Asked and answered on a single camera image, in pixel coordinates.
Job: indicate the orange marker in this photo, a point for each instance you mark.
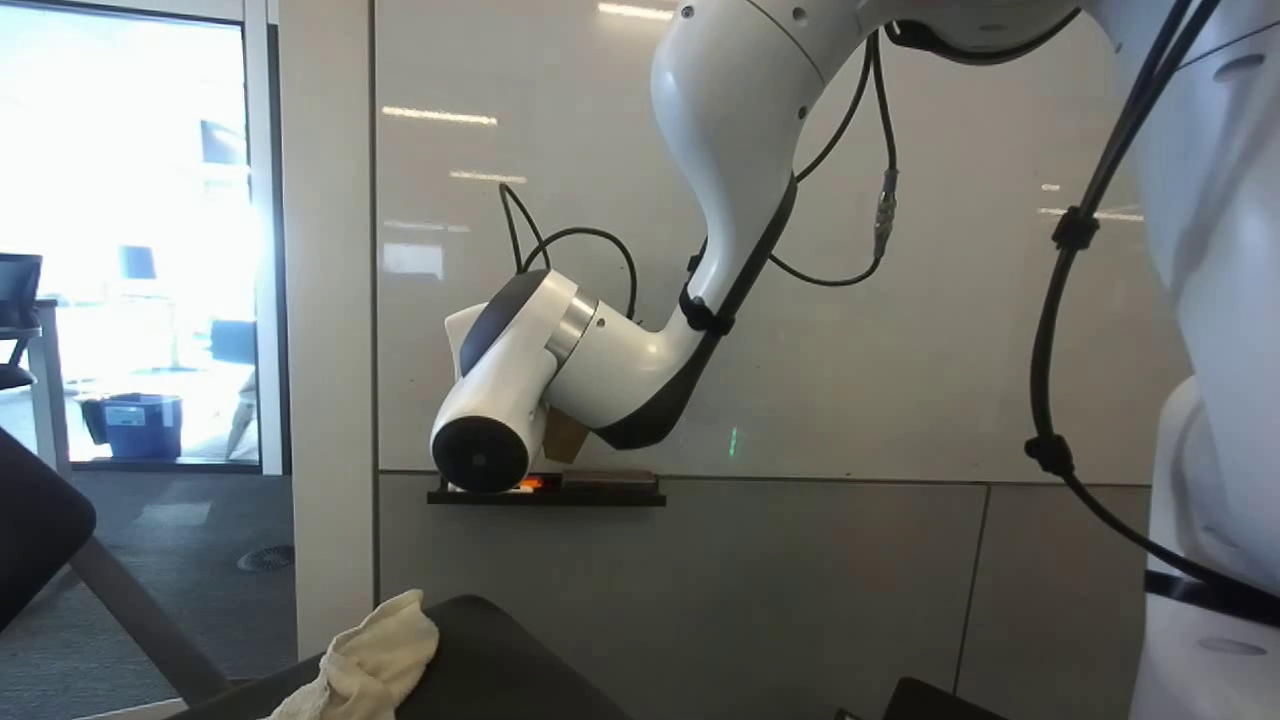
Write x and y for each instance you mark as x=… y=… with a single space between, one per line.
x=535 y=486

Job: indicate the black office chair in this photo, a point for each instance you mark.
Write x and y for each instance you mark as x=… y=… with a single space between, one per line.
x=17 y=286
x=32 y=523

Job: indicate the blue office chair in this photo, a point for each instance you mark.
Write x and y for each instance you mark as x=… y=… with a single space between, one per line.
x=235 y=345

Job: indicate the cream cloth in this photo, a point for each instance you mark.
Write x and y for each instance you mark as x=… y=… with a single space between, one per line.
x=367 y=660

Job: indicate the blue bin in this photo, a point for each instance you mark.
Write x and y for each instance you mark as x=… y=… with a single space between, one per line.
x=132 y=431

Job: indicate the black whiteboard tray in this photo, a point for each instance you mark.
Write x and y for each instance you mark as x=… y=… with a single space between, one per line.
x=612 y=488

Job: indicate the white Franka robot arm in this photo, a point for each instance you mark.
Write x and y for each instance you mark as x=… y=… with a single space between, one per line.
x=744 y=132

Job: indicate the felt whiteboard duster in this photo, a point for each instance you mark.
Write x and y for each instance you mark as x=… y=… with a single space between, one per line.
x=564 y=443

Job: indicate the round floor outlet cover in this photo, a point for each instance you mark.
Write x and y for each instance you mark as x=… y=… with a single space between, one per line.
x=266 y=556

